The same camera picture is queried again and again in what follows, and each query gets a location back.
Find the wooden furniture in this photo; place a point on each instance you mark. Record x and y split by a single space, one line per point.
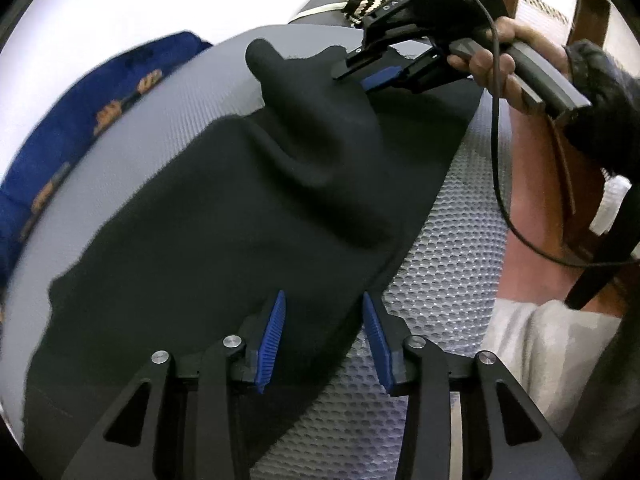
590 5

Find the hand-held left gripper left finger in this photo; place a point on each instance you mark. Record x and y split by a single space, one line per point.
270 340

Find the blue floral blanket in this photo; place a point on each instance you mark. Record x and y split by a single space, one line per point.
65 125

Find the black pants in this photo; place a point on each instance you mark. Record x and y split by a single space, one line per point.
225 210

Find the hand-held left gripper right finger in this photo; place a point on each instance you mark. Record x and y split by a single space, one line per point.
377 340

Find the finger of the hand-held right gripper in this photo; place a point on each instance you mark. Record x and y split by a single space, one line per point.
382 79
370 62

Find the person's right hand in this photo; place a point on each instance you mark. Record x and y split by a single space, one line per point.
492 67

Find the grey mesh mat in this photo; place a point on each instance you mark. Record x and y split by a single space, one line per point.
440 260

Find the black and white cloth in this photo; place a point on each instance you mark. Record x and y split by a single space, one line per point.
362 7

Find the person's bare leg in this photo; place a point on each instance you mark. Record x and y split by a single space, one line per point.
535 185

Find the person's white shorts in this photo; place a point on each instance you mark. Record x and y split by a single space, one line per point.
540 360

